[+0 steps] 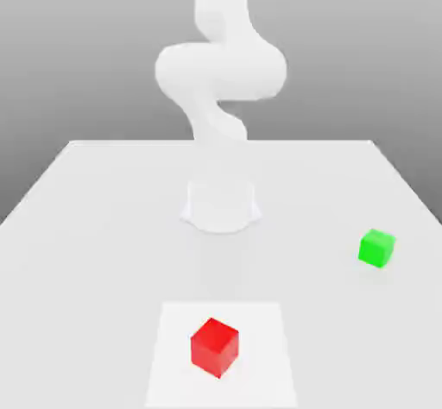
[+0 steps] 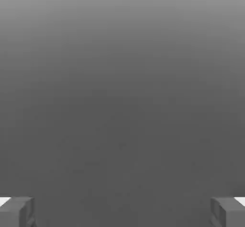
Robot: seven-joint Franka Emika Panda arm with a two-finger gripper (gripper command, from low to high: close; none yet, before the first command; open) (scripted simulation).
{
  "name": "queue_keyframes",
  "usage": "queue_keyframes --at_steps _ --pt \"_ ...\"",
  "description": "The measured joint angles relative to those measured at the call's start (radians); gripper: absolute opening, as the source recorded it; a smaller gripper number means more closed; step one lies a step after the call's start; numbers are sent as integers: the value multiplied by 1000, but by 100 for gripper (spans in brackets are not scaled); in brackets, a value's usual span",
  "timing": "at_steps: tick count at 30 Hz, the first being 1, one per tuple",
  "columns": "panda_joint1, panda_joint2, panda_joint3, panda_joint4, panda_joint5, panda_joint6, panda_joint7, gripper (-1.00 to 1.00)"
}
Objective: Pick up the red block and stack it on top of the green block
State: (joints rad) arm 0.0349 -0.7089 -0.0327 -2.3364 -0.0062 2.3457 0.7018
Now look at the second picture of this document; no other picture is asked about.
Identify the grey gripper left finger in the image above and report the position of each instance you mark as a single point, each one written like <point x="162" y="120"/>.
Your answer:
<point x="13" y="213"/>

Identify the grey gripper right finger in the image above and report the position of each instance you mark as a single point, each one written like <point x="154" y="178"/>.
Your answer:
<point x="231" y="214"/>

